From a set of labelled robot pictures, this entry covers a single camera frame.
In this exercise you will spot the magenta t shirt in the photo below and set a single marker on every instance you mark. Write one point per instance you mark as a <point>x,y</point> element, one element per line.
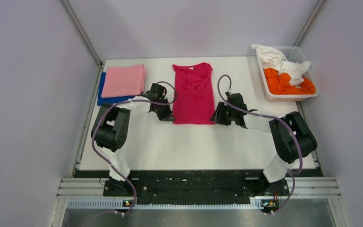
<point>194,102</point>

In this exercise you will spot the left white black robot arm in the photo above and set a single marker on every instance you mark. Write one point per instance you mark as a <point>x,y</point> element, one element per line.
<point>110,129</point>

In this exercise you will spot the white plastic basket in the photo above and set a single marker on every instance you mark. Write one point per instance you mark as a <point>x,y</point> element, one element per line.
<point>294,54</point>

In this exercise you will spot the aluminium frame rail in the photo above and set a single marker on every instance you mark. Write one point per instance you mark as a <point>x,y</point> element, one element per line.
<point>88,193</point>

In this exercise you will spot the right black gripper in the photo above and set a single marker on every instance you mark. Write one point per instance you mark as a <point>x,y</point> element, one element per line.
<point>217,117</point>

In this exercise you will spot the folded pink t shirt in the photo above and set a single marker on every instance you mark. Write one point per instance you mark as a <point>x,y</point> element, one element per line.
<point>124,81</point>

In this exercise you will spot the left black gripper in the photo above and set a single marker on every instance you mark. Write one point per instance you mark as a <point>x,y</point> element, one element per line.
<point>168,116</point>

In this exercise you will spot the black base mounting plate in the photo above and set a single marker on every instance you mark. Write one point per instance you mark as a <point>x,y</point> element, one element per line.
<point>194,187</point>

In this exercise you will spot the folded blue t shirt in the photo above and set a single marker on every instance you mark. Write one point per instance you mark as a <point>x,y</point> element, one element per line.
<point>113,100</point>

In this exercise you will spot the crumpled white t shirt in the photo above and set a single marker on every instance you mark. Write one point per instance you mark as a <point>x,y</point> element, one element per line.
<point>270,57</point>

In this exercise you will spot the crumpled orange t shirt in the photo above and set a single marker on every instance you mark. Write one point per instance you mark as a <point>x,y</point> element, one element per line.
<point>279,84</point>

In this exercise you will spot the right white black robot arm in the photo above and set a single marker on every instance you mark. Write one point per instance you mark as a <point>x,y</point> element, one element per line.
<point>293,140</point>

